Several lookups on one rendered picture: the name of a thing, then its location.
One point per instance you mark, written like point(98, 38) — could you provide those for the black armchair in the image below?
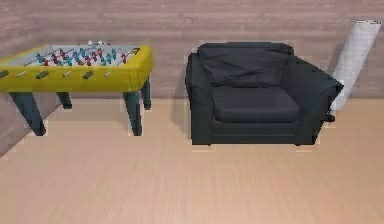
point(253, 100)

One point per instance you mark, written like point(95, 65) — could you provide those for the yellow table football table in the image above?
point(76, 78)

